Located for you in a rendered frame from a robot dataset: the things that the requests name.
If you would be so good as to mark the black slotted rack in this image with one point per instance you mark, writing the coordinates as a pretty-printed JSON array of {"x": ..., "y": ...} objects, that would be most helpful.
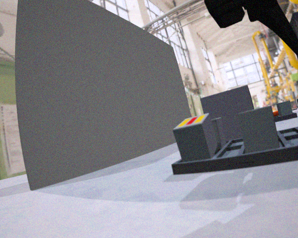
[{"x": 232, "y": 156}]

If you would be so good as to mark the orange-handled screwdriver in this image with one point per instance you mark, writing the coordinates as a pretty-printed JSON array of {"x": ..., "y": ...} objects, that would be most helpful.
[{"x": 276, "y": 112}]

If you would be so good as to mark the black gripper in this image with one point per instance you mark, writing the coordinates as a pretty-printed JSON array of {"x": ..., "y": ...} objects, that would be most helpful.
[{"x": 268, "y": 12}]

